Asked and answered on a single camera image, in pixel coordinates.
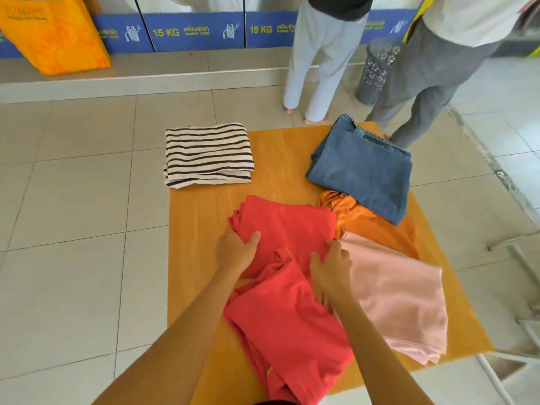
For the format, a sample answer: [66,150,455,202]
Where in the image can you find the folded blue jeans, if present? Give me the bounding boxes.
[305,113,413,226]

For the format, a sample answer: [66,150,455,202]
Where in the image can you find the light pink garment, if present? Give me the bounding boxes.
[332,230,449,366]

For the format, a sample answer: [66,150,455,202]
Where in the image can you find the orange garment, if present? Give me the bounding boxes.
[317,190,422,260]

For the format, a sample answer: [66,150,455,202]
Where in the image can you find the person's right forearm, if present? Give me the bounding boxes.
[327,291,436,405]

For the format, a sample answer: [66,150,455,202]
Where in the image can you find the person's right hand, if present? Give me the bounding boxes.
[310,240,353,301]

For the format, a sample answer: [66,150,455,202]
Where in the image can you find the person's left hand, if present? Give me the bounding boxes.
[215,226,262,279]

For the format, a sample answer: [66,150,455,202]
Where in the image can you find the white metal frame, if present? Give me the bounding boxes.
[476,229,540,405]

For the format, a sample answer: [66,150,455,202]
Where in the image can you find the yellow bag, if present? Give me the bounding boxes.
[402,0,438,43]

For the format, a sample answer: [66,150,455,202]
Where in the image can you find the orange shopping bag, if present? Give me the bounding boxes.
[0,0,112,77]

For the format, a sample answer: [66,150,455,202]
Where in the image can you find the person's left forearm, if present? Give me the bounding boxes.
[92,270,237,405]

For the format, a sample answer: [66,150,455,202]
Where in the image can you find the grey perforated laundry basket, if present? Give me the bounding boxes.
[355,37,406,107]

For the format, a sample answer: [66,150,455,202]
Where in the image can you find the washing machine with blue panel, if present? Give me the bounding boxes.
[84,0,155,55]
[361,0,423,45]
[134,0,246,53]
[243,0,301,49]

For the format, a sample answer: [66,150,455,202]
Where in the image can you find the red garment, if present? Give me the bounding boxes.
[223,195,355,405]

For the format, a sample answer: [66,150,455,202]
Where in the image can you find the folded black-and-white striped shirt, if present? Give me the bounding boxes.
[163,122,255,190]

